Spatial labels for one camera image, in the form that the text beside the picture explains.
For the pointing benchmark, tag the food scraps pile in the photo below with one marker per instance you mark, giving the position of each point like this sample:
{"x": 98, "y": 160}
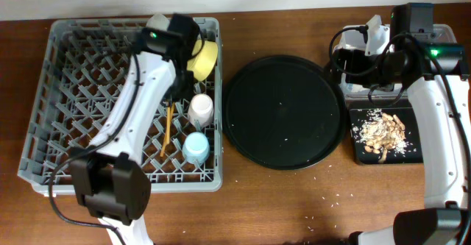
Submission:
{"x": 380, "y": 134}

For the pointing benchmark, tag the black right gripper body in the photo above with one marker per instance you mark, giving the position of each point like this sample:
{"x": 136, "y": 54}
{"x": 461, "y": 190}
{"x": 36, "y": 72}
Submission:
{"x": 367, "y": 70}

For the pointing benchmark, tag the wooden chopstick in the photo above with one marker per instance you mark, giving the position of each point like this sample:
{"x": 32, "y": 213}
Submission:
{"x": 162, "y": 151}
{"x": 169, "y": 117}

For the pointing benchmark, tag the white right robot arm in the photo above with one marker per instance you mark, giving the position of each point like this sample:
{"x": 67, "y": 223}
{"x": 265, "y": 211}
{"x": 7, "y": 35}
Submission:
{"x": 436, "y": 79}

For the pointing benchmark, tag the blue plastic cup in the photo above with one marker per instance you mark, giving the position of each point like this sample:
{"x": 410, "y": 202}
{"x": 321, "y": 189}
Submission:
{"x": 196, "y": 148}

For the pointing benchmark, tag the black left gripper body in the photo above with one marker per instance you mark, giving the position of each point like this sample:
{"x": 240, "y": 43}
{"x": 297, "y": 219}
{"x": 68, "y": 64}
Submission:
{"x": 183, "y": 86}

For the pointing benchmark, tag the white round plate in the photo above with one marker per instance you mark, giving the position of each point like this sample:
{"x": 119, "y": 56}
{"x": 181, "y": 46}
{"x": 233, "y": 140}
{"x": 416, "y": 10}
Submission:
{"x": 159, "y": 22}

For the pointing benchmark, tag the round black tray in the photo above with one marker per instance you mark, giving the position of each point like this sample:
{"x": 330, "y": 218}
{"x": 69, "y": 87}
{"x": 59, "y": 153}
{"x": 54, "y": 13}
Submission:
{"x": 283, "y": 113}

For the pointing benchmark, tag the pink plastic cup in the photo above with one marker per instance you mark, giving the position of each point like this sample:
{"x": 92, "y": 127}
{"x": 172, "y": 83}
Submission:
{"x": 201, "y": 110}

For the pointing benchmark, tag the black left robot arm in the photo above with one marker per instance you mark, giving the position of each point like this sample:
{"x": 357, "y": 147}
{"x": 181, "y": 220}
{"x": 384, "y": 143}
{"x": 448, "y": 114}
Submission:
{"x": 107, "y": 176}

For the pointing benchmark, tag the clear plastic waste bin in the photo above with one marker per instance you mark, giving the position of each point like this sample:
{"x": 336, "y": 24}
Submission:
{"x": 350, "y": 53}

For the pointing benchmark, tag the yellow bowl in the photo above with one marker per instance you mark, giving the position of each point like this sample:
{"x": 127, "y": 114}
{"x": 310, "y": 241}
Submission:
{"x": 203, "y": 64}

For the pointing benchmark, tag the grey dishwasher rack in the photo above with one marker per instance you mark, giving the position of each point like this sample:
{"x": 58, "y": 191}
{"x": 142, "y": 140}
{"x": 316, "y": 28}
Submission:
{"x": 74, "y": 98}

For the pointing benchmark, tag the black rectangular tray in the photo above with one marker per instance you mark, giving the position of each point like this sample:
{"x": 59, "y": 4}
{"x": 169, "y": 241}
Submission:
{"x": 405, "y": 113}

